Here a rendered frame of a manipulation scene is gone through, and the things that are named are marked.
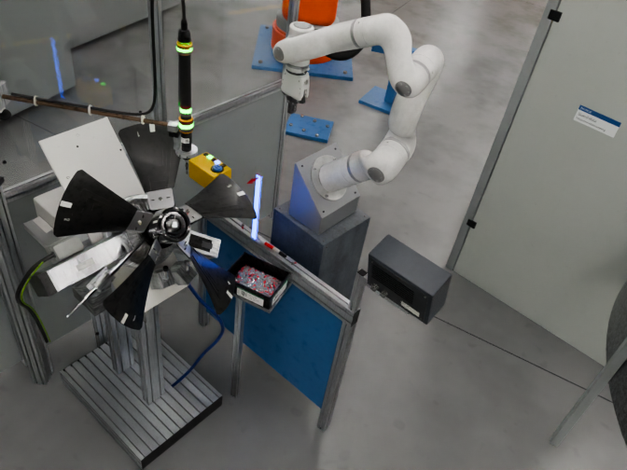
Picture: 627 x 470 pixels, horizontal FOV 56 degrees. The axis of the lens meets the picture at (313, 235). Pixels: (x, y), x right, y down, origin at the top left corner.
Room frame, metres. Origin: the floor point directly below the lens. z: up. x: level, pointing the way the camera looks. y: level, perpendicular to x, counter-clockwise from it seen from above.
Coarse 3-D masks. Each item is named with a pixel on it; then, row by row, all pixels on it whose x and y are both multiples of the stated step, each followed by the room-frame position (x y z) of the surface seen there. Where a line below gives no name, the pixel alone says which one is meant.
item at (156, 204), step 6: (150, 192) 1.54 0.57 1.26; (156, 192) 1.54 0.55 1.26; (162, 192) 1.54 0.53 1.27; (168, 192) 1.54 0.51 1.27; (150, 198) 1.53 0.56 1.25; (156, 198) 1.53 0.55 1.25; (162, 198) 1.53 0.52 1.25; (168, 198) 1.53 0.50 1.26; (150, 204) 1.51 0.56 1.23; (156, 204) 1.51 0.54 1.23; (162, 204) 1.51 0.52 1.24; (168, 204) 1.51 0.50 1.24
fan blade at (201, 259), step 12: (192, 252) 1.46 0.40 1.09; (204, 264) 1.45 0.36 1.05; (204, 276) 1.40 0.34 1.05; (216, 276) 1.45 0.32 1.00; (228, 276) 1.51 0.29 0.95; (216, 288) 1.40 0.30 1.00; (228, 288) 1.45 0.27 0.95; (216, 300) 1.35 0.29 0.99; (228, 300) 1.40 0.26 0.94; (216, 312) 1.32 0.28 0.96
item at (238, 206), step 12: (216, 180) 1.76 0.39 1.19; (228, 180) 1.78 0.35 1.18; (204, 192) 1.68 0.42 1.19; (216, 192) 1.70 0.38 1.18; (228, 192) 1.71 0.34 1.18; (192, 204) 1.60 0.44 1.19; (204, 204) 1.61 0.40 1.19; (216, 204) 1.63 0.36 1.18; (228, 204) 1.65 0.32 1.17; (240, 204) 1.68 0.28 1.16; (204, 216) 1.55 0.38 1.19; (216, 216) 1.57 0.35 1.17; (228, 216) 1.60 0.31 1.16; (240, 216) 1.62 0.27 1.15; (252, 216) 1.66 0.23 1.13
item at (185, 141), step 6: (186, 24) 1.54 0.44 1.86; (180, 30) 1.54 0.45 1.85; (186, 30) 1.54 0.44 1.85; (180, 36) 1.53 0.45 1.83; (186, 36) 1.53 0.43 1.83; (186, 42) 1.53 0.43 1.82; (180, 132) 1.54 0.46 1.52; (186, 138) 1.53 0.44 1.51; (186, 144) 1.53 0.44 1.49; (186, 150) 1.53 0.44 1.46
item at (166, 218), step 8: (168, 208) 1.47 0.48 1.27; (176, 208) 1.48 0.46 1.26; (160, 216) 1.43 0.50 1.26; (168, 216) 1.45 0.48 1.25; (176, 216) 1.46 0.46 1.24; (184, 216) 1.48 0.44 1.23; (152, 224) 1.43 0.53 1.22; (160, 224) 1.41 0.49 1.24; (168, 224) 1.43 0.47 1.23; (184, 224) 1.47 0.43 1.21; (144, 232) 1.44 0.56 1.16; (152, 232) 1.42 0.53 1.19; (160, 232) 1.39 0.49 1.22; (168, 232) 1.41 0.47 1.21; (176, 232) 1.43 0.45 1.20; (184, 232) 1.45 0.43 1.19; (144, 240) 1.43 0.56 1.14; (152, 240) 1.44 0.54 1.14; (160, 240) 1.40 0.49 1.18; (168, 240) 1.39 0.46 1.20; (176, 240) 1.41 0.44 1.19
